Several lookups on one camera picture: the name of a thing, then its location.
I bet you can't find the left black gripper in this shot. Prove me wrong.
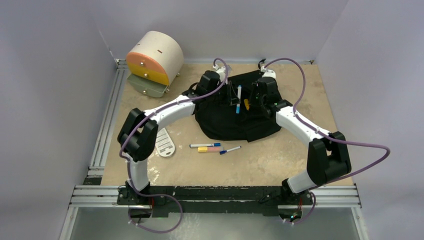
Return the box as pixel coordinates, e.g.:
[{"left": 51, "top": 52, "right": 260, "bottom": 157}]
[{"left": 206, "top": 81, "right": 240, "bottom": 107}]

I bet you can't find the black student backpack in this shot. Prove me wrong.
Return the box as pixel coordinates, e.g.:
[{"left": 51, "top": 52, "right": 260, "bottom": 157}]
[{"left": 194, "top": 69, "right": 289, "bottom": 142}]

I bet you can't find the white marker blue cap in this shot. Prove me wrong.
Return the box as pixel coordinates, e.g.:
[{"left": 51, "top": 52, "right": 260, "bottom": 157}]
[{"left": 189, "top": 143, "right": 221, "bottom": 148}]

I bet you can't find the yellow pink highlighter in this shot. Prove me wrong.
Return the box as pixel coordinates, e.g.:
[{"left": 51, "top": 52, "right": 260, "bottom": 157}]
[{"left": 197, "top": 146, "right": 224, "bottom": 153}]

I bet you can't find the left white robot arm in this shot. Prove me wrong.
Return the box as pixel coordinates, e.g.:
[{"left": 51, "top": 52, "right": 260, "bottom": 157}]
[{"left": 117, "top": 66, "right": 230, "bottom": 205}]

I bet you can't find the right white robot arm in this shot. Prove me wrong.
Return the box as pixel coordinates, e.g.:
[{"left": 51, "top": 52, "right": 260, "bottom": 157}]
[{"left": 249, "top": 76, "right": 352, "bottom": 204}]

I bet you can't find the white oval label card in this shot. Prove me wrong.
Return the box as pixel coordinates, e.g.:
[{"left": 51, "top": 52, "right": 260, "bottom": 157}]
[{"left": 155, "top": 128, "right": 176, "bottom": 158}]

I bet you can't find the cream round drawer cabinet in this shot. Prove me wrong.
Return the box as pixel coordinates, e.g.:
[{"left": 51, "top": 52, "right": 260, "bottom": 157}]
[{"left": 125, "top": 31, "right": 184, "bottom": 98}]

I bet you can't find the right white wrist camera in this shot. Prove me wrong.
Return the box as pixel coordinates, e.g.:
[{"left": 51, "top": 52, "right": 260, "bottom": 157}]
[{"left": 260, "top": 66, "right": 277, "bottom": 80}]

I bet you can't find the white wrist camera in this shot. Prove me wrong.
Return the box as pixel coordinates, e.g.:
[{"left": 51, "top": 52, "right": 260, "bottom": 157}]
[
  {"left": 260, "top": 66, "right": 277, "bottom": 80},
  {"left": 212, "top": 64, "right": 232, "bottom": 76}
]

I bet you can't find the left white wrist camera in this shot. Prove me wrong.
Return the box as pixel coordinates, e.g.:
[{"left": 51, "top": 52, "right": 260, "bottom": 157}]
[{"left": 212, "top": 64, "right": 232, "bottom": 76}]

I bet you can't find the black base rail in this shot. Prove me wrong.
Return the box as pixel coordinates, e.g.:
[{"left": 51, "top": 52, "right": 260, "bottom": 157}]
[{"left": 116, "top": 185, "right": 313, "bottom": 218}]

